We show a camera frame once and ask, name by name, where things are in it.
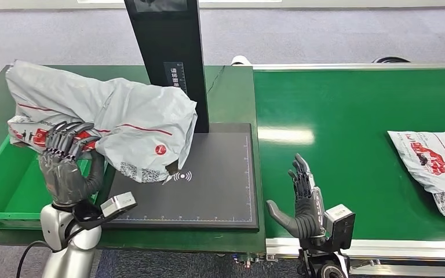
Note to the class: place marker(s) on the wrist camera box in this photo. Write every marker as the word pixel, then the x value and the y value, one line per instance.
pixel 118 203
pixel 341 226

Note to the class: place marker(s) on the grey poly mailer with QR codes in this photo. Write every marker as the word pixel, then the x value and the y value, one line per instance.
pixel 130 115

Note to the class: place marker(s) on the green plastic crate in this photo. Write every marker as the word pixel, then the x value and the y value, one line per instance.
pixel 7 192

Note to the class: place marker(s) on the black round floor object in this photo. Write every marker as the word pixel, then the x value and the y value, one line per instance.
pixel 391 60

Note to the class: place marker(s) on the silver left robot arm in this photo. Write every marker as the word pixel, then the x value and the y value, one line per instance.
pixel 73 253

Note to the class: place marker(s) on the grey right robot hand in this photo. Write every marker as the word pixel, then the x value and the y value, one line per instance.
pixel 307 215

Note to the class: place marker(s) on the silver conveyor frame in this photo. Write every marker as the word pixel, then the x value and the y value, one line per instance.
pixel 399 249

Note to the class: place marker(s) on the flat grey poly mailer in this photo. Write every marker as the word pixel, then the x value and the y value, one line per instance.
pixel 429 161

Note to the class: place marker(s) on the green conveyor belt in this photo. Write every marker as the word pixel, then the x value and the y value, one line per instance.
pixel 341 115

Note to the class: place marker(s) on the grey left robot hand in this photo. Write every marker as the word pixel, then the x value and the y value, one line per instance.
pixel 67 180

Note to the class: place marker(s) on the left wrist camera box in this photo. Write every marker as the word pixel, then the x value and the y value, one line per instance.
pixel 118 203

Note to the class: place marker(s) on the black scanner base plate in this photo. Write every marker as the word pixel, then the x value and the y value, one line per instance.
pixel 215 192

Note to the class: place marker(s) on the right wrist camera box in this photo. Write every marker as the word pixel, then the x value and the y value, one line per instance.
pixel 341 226

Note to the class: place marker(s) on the black scanner column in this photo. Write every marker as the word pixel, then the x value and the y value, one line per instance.
pixel 168 38

